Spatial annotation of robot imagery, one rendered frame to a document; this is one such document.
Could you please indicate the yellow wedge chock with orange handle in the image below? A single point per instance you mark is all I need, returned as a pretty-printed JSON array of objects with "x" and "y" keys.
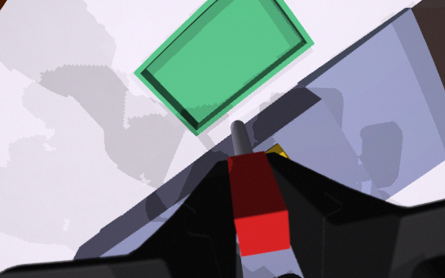
[{"x": 277, "y": 148}]

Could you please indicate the red-headed stop pin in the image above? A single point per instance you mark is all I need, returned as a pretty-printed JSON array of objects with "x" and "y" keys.
[{"x": 259, "y": 209}]

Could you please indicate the green tray floor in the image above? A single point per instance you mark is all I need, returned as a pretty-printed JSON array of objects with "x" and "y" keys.
[{"x": 222, "y": 51}]

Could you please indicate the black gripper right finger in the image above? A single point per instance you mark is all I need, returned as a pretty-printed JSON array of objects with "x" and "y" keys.
[{"x": 339, "y": 232}]

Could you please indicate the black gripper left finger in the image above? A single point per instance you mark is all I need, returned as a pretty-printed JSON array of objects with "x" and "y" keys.
[{"x": 197, "y": 241}]

